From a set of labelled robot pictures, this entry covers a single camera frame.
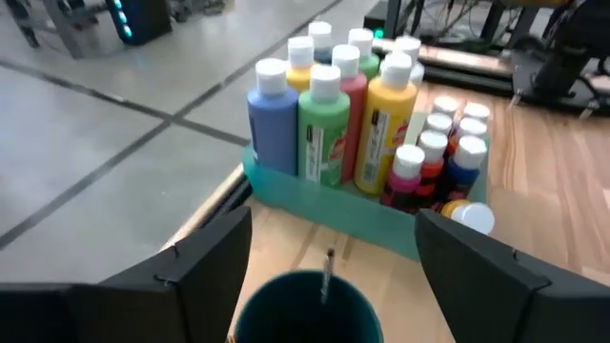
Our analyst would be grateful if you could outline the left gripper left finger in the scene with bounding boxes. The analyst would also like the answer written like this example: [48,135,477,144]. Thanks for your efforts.
[97,205,254,343]

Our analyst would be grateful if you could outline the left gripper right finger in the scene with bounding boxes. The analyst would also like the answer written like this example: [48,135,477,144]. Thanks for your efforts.
[414,209,597,343]

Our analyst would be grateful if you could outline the small yellow paint bottle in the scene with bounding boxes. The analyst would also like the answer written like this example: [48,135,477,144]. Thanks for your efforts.
[439,198,497,236]

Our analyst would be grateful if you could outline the small blue paint bottle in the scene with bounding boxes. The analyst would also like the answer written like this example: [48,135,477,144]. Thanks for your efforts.
[437,134,489,204]

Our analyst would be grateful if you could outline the thin black paintbrush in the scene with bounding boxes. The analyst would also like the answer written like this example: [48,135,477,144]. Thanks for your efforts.
[319,248,336,306]

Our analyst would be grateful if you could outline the small magenta paint bottle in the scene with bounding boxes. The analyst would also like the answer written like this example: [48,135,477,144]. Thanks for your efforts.
[378,143,427,214]

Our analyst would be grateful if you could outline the large pink paint bottle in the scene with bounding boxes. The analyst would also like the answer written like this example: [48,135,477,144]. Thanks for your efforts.
[331,43,370,183]

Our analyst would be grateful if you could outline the large white paint bottle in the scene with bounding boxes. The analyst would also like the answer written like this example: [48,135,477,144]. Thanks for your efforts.
[379,34,426,91]

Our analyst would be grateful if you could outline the dark green plastic cup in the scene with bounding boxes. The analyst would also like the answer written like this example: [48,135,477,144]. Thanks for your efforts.
[234,269,385,343]

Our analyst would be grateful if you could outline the translucent green plastic tray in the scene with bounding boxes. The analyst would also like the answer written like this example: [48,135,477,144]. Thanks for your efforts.
[241,142,492,262]

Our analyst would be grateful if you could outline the black computer tower blue lights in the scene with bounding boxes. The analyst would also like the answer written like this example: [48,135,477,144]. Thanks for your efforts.
[105,0,173,48]

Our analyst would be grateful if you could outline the black metal desk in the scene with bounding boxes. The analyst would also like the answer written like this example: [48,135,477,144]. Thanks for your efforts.
[364,0,580,47]

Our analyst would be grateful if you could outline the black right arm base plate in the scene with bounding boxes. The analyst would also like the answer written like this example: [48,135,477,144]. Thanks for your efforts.
[512,59,610,118]

